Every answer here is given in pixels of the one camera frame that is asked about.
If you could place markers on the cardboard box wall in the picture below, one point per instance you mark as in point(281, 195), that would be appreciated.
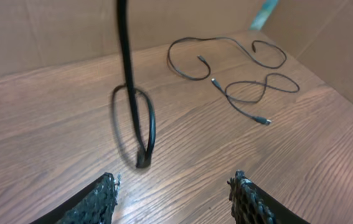
point(39, 33)

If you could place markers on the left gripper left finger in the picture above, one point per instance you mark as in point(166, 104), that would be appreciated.
point(94, 204)

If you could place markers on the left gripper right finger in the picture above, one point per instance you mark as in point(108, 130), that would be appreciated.
point(252, 205)

